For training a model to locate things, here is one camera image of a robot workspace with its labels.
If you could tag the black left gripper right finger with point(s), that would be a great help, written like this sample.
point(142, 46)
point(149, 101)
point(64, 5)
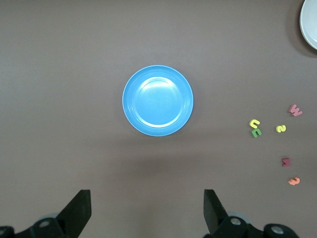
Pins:
point(218, 220)

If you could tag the yellow foam number 2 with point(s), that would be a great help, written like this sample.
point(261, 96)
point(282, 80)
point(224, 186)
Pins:
point(281, 128)

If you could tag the pink foam letter W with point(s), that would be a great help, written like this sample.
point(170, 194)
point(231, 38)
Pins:
point(296, 110)

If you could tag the orange foam number 3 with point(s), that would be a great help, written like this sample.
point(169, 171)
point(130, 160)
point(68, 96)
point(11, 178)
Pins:
point(294, 181)

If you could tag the beige plate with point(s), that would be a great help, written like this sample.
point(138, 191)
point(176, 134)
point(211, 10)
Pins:
point(309, 24)

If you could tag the yellow foam letter U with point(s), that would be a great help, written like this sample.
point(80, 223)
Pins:
point(251, 123)

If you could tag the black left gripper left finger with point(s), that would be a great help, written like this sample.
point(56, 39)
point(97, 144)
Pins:
point(74, 218)

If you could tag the dark red foam letter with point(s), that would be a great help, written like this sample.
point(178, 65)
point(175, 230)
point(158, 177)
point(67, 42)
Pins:
point(286, 162)

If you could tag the blue plate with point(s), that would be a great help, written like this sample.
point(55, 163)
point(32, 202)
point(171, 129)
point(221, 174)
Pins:
point(157, 101)

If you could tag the green foam letter U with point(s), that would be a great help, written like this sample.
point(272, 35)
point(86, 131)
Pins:
point(254, 134)

